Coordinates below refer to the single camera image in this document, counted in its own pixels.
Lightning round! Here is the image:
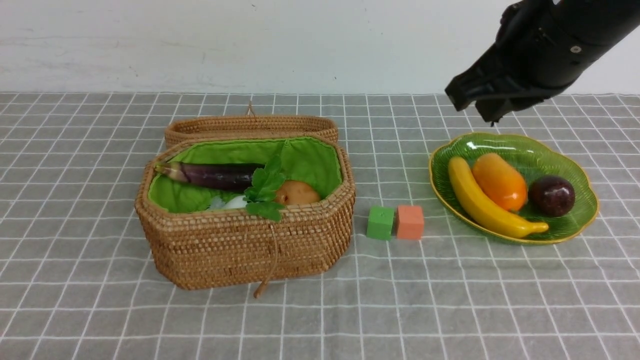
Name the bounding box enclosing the purple eggplant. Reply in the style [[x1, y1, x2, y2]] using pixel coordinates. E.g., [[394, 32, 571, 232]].
[[153, 161, 265, 193]]

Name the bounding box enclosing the brown potato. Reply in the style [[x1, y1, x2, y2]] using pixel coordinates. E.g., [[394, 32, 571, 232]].
[[274, 180, 322, 207]]

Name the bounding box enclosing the green cube block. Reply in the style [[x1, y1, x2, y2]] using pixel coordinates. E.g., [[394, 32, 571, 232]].
[[365, 206, 396, 241]]

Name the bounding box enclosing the woven rattan basket green lining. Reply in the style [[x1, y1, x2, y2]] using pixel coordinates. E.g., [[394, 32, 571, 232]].
[[135, 136, 357, 300]]

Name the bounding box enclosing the green glass leaf plate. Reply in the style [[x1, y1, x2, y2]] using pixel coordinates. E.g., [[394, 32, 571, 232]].
[[429, 132, 600, 246]]

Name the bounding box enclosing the white radish with leaves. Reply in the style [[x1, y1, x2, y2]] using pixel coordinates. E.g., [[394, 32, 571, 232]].
[[221, 155, 286, 223]]

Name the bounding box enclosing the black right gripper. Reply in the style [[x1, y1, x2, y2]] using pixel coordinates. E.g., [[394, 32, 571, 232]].
[[445, 0, 606, 126]]

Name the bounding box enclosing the yellow banana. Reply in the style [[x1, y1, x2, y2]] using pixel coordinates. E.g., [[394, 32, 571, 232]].
[[447, 156, 549, 239]]

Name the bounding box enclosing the grey checkered tablecloth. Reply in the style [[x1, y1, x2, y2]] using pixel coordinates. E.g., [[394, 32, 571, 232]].
[[0, 93, 640, 360]]

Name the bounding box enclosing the orange cube block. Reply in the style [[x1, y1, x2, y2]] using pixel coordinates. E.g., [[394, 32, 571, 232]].
[[396, 204, 425, 240]]

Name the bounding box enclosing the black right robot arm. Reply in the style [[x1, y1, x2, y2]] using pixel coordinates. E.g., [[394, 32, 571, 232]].
[[445, 0, 640, 125]]

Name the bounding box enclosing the dark purple mangosteen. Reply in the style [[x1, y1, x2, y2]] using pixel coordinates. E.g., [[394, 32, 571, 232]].
[[527, 175, 576, 218]]

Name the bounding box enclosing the woven rattan basket lid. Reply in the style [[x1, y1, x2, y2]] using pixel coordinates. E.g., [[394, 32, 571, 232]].
[[164, 105, 339, 149]]

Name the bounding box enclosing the orange mango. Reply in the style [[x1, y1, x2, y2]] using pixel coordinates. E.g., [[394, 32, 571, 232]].
[[471, 152, 528, 214]]

